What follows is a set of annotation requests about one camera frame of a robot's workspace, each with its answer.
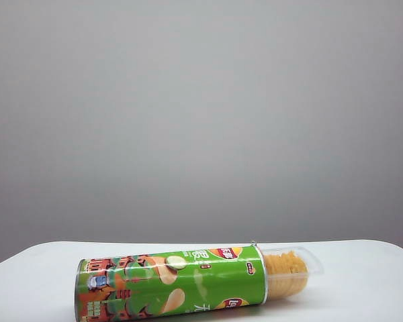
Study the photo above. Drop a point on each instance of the green chips tub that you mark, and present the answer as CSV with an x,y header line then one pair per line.
x,y
188,285

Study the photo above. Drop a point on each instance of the transparent plastic chip tray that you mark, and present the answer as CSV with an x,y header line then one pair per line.
x,y
314,265

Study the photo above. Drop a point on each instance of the yellow potato chips stack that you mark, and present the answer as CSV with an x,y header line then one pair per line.
x,y
285,271

